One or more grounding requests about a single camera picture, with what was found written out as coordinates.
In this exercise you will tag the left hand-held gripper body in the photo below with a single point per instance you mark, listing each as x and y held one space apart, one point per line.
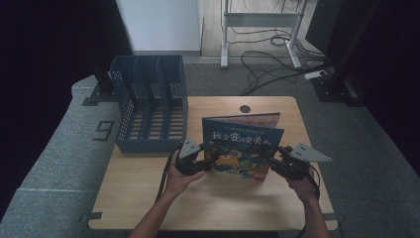
189 163

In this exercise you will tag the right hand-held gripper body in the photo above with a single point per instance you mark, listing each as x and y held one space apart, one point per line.
294 168

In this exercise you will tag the blue picture book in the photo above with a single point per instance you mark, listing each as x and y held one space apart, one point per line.
237 139

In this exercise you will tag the blue slotted file rack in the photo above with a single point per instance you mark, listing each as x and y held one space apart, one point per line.
145 146

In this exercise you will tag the person's right hand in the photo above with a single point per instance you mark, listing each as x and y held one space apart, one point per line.
302 188

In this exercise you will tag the person's left hand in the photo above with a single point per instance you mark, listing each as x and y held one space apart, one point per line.
180 183

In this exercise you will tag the round black table grommet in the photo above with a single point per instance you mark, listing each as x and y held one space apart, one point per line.
245 109

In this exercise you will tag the white power strip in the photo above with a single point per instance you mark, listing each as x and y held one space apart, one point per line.
315 75

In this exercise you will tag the tall black metal stand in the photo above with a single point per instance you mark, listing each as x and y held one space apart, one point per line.
340 72

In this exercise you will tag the short black metal stand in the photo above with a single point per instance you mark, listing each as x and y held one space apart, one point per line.
102 86

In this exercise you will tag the white panel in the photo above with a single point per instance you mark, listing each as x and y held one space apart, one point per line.
161 24

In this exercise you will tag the white metal desk frame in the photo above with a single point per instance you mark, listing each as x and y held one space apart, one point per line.
261 20

